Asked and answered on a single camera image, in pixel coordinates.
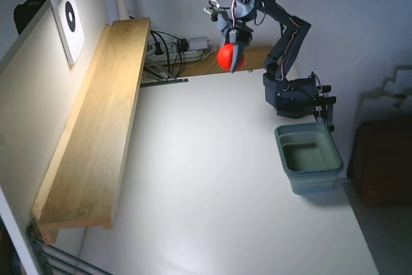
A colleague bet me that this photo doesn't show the grey metal frame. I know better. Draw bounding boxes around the grey metal frame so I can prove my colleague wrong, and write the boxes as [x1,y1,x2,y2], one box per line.
[25,220,113,275]

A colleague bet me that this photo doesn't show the long wooden shelf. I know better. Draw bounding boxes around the long wooden shelf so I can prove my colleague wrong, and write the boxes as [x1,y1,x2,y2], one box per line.
[30,17,152,245]

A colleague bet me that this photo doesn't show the thin white cable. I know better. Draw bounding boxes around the thin white cable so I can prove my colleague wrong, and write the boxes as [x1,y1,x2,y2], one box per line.
[201,50,219,75]

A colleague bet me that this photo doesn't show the red ball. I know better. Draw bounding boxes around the red ball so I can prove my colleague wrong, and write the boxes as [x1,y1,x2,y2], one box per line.
[216,43,245,71]

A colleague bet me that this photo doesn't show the grey plastic container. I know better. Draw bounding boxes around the grey plastic container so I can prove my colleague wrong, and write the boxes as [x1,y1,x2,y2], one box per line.
[274,122,344,196]

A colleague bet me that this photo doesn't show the metal shelf bracket rail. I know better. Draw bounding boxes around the metal shelf bracket rail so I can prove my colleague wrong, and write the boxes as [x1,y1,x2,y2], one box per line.
[140,64,189,88]

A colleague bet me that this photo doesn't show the black table clamp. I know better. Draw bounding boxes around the black table clamp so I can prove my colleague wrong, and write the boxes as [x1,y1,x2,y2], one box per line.
[312,84,337,133]

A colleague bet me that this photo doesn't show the white device with black circle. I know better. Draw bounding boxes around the white device with black circle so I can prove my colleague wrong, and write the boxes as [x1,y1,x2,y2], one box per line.
[49,0,86,65]

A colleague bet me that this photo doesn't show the white power adapter box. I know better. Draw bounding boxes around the white power adapter box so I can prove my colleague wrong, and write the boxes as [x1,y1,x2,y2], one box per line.
[187,37,209,49]

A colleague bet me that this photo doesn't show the grey-blue gripper body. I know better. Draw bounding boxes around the grey-blue gripper body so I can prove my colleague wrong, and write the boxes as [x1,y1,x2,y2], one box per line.
[217,0,255,46]

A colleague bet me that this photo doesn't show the wooden ledge board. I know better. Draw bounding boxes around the wooden ledge board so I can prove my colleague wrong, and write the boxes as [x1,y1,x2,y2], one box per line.
[173,45,274,78]

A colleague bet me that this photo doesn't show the dark brown cabinet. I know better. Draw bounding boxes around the dark brown cabinet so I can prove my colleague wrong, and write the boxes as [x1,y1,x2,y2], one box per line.
[348,120,412,207]

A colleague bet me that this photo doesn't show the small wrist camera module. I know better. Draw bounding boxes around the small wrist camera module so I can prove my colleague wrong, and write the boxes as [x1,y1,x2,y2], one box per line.
[203,0,223,22]

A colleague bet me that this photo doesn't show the white power strip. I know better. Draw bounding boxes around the white power strip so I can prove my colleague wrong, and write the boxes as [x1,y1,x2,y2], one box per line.
[147,46,206,62]

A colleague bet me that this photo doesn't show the black power cables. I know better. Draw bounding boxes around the black power cables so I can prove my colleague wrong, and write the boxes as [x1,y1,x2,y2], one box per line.
[149,30,189,79]

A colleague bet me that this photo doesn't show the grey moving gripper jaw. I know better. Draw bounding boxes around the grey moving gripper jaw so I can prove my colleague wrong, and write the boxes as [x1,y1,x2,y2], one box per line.
[229,40,247,74]

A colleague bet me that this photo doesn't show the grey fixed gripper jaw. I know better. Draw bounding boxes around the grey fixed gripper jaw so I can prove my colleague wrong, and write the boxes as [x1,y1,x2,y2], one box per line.
[221,28,235,46]

